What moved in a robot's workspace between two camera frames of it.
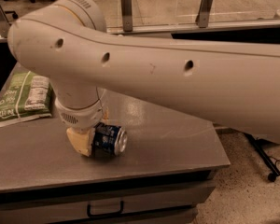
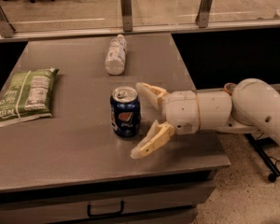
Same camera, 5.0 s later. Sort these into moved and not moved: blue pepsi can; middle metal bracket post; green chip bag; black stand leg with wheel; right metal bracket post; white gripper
Moved: blue pepsi can; white gripper
Not moved: right metal bracket post; black stand leg with wheel; middle metal bracket post; green chip bag
